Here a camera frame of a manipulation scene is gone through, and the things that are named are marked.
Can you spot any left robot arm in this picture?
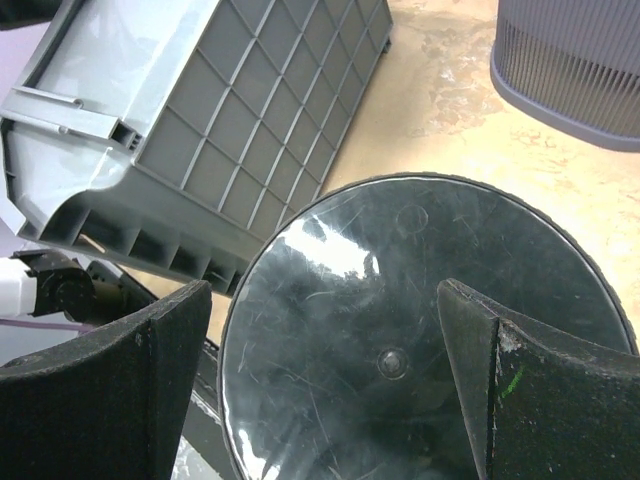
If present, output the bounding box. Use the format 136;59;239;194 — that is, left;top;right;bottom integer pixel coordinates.
1;249;156;327

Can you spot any black ribbed round bin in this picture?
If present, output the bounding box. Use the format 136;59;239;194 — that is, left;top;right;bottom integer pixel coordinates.
218;174;637;479

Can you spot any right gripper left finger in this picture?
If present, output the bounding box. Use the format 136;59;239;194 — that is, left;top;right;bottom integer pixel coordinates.
1;281;212;479

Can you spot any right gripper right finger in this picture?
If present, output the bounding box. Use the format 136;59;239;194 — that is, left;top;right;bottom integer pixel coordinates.
437;279;639;479

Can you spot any grey plastic tray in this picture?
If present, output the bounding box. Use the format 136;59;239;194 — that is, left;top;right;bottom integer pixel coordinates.
1;1;393;296

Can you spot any grey mesh square bin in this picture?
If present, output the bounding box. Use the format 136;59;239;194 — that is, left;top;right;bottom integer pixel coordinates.
490;1;639;153

